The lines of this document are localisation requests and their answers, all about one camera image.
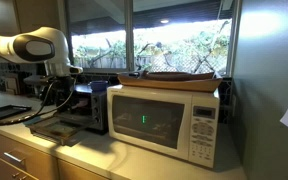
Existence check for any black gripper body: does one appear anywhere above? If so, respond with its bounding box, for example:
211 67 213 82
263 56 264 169
41 77 76 109

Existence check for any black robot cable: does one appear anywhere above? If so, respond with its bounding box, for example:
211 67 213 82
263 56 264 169
0 78 78 127

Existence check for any dark wooden dish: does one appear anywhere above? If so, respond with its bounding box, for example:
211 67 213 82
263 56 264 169
140 70 216 82

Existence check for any window frame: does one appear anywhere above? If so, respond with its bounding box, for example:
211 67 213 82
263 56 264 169
57 0 243 78

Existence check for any white microwave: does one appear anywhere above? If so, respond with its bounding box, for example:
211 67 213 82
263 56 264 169
106 84 221 169

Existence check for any black baking tray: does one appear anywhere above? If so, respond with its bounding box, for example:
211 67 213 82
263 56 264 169
0 104 32 121

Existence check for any metal drawer handle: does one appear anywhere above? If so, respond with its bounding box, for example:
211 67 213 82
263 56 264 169
3 151 27 164

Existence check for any wooden wall cabinet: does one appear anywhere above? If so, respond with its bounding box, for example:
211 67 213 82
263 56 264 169
0 0 67 64

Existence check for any wooden cutting board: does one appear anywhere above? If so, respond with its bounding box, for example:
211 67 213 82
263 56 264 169
3 73 22 96

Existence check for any blue plastic bowl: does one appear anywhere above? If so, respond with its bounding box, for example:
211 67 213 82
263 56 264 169
89 80 109 93

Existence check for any silver toaster oven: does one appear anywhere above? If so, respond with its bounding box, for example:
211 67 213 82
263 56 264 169
27 83 109 147

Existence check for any light wooden tray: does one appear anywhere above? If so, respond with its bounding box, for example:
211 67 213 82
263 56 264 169
117 70 224 93

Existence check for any purple plastic bowl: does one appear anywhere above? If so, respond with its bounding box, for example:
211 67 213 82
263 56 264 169
75 97 87 108

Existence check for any wooden base cabinet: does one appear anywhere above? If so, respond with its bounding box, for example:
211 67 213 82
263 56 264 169
0 128 112 180

